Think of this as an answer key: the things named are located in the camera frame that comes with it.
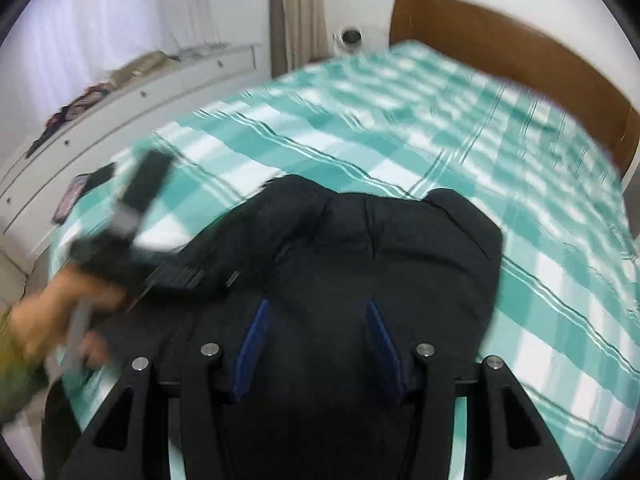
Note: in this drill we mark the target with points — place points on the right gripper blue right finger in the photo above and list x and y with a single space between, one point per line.
506 437

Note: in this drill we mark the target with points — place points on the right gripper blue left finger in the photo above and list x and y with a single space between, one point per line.
206 368

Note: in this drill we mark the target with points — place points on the black puffer jacket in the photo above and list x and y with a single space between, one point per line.
318 406

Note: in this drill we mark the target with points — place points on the camouflage sleeve left forearm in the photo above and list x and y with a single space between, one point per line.
21 379

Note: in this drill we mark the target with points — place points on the clothes pile on cabinet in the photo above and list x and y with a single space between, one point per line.
138 68

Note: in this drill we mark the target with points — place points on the person's left hand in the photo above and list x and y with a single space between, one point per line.
39 323

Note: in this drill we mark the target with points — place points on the smartphone on bed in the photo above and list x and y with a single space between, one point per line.
80 186

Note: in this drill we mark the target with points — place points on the long white drawer cabinet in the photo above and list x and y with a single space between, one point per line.
31 187

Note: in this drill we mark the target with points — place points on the teal plaid bed cover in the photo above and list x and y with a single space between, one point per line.
400 123

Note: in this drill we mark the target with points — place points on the beige curtain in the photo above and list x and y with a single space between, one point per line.
298 34

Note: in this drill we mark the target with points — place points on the small white round fan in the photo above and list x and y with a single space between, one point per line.
348 40

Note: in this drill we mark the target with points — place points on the brown wooden headboard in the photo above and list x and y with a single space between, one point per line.
501 46

